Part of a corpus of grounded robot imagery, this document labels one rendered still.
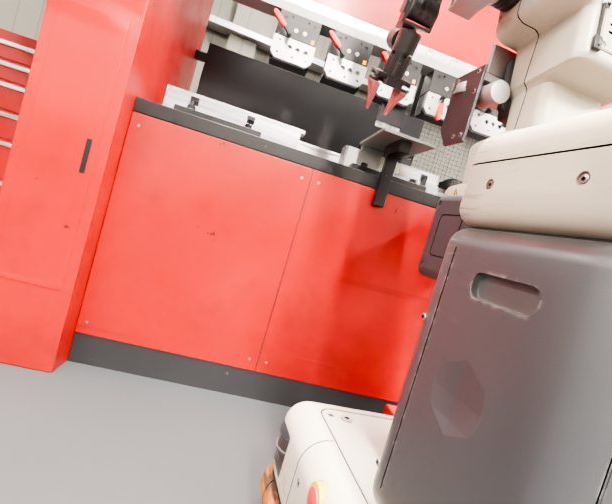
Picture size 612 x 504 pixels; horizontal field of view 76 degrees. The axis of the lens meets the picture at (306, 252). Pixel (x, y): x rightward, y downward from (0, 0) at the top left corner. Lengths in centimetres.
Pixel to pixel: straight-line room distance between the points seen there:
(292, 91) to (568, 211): 177
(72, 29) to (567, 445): 138
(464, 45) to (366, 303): 104
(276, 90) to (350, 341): 125
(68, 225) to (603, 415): 126
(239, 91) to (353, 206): 94
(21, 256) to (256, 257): 68
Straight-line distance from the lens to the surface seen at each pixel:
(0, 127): 182
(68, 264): 134
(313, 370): 147
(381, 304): 146
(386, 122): 160
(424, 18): 113
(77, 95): 135
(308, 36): 158
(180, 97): 152
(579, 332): 38
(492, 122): 177
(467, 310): 48
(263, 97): 206
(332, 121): 208
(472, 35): 181
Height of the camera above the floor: 63
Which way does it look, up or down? 3 degrees down
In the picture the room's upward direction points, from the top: 16 degrees clockwise
